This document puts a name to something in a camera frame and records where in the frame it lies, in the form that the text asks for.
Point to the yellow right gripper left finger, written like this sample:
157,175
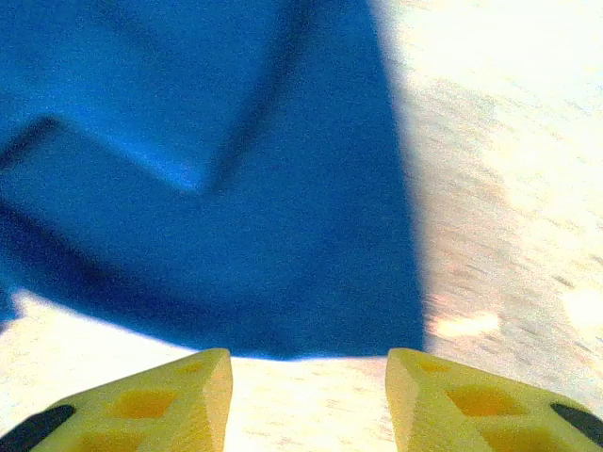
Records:
155,409

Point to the blue t-shirt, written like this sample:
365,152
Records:
235,235

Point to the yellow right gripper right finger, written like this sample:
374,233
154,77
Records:
471,409

